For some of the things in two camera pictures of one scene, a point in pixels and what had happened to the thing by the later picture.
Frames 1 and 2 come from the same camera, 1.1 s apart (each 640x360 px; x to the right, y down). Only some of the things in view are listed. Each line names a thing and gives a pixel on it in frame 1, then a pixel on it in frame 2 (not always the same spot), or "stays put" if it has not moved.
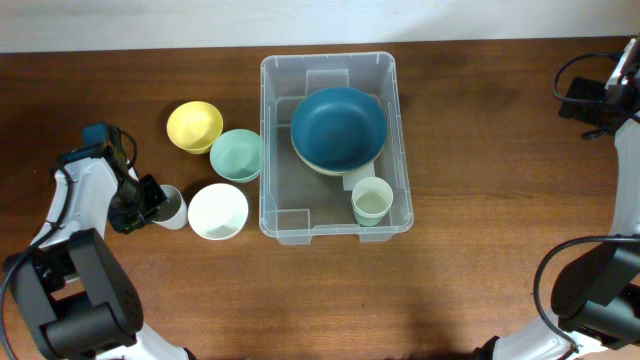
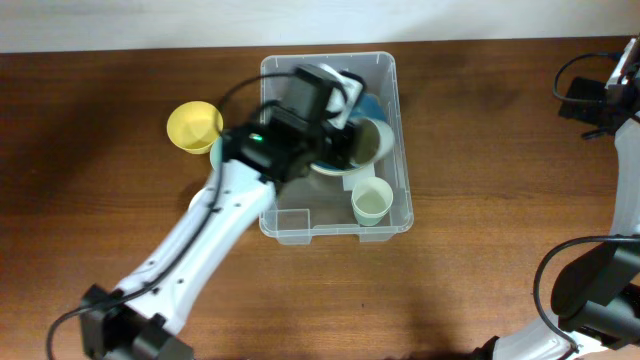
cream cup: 371,198 stays put
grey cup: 175,213 to 372,141
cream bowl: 336,173 stays put
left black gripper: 128,221 to 345,147
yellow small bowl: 195,126 stays put
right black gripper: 585,89 stays put
